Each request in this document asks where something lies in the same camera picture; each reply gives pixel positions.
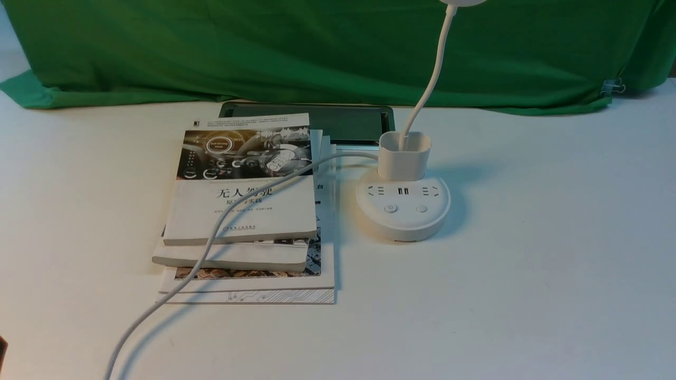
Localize white desk lamp with base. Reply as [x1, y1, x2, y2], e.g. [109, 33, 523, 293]
[355, 1, 480, 242]

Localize black tablet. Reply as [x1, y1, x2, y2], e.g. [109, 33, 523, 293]
[219, 101, 395, 148]

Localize bottom book with circuit pattern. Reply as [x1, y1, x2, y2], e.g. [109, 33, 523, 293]
[167, 288, 335, 305]

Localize top book with car cover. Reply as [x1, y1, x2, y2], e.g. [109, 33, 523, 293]
[162, 113, 323, 246]

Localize green backdrop cloth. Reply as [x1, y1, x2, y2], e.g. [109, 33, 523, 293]
[2, 1, 675, 116]

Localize silver binder clip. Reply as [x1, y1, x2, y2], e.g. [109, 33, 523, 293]
[599, 78, 627, 97]

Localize white lamp power cable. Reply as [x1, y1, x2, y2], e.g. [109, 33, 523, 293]
[104, 151, 380, 380]

